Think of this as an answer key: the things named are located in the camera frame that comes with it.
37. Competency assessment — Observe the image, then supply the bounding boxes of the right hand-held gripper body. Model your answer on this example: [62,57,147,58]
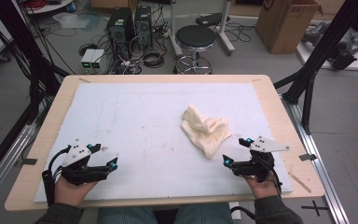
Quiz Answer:
[231,135,291,183]

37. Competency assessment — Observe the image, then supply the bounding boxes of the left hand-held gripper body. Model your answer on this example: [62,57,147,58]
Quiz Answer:
[61,139,119,186]

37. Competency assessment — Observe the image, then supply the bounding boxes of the cream towel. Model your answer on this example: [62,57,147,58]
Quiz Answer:
[180,105,233,161]

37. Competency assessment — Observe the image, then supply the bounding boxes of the person's left hand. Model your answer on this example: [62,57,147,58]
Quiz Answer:
[54,176,99,208]

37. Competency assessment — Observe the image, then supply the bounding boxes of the person's right hand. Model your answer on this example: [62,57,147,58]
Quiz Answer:
[243,172,280,200]

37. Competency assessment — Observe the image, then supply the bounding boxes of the wooden table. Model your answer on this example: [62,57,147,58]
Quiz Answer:
[4,74,325,213]

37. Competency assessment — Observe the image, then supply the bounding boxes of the thin wooden stick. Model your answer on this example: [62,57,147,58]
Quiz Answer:
[288,172,312,194]

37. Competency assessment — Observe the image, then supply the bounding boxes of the white foam mat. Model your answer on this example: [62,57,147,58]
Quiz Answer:
[34,82,294,203]

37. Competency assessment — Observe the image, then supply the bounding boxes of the person's left leg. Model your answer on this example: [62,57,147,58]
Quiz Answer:
[96,206,159,224]

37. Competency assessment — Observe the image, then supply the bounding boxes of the person's leg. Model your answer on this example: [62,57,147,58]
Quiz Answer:
[172,203,235,224]
[96,206,159,224]

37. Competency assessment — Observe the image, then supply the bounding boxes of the person's right leg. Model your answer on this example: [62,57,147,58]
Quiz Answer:
[172,203,235,224]

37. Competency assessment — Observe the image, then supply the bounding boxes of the white power supply unit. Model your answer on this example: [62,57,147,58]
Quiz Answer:
[80,49,97,72]
[90,49,106,72]

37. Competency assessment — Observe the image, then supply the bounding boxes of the white desk leg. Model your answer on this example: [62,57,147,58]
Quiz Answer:
[169,0,185,59]
[217,0,236,56]

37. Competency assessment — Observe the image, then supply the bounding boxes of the brown cardboard box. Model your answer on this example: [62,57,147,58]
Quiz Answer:
[255,0,324,55]

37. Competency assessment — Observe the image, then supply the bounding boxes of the black round stool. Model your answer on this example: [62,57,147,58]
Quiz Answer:
[172,24,217,75]

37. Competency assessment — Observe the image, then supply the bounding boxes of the large black computer tower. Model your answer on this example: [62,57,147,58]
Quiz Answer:
[105,7,135,61]

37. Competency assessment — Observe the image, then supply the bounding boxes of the black flat case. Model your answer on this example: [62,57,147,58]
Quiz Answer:
[195,12,231,27]

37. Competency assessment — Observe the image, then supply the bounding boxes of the clear plastic bag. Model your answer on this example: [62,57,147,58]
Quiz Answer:
[52,11,102,31]

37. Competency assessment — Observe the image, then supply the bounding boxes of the slim black computer tower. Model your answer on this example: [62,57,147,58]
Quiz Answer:
[133,5,154,50]

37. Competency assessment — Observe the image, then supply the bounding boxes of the white round table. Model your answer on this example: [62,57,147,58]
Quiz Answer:
[22,0,76,15]

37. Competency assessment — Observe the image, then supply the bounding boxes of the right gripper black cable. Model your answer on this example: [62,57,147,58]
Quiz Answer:
[260,155,283,197]

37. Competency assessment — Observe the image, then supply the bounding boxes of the black cable under table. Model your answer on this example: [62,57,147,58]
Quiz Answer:
[229,204,257,222]

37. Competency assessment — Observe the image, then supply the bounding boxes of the aluminium rail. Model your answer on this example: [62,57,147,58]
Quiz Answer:
[0,124,38,213]
[281,94,351,224]

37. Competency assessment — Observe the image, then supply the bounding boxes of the coiled black cables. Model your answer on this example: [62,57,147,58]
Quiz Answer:
[142,49,166,69]

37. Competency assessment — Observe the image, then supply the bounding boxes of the black metal frame stand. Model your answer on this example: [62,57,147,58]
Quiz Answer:
[273,0,358,135]

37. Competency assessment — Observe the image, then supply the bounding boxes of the black metal frame with cables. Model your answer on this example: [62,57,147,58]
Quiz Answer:
[0,0,71,125]

